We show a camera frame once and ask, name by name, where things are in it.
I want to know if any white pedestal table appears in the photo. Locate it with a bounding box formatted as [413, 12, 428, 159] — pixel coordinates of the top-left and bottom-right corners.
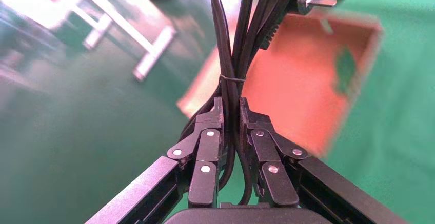
[0, 0, 178, 82]

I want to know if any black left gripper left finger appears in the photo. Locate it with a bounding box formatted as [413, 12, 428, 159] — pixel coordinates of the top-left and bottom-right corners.
[166, 96, 225, 209]

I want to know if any green tablecloth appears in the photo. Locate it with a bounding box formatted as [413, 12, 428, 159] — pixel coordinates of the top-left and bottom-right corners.
[170, 0, 435, 224]

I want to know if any black power cable with plug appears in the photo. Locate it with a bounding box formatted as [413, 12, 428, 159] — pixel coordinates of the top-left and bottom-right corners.
[178, 0, 361, 206]

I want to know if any open pink cardboard box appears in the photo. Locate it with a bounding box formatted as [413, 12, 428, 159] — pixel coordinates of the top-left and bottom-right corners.
[176, 10, 385, 158]

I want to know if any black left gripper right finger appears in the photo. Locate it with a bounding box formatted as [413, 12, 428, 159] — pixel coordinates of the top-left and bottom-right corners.
[239, 96, 309, 208]

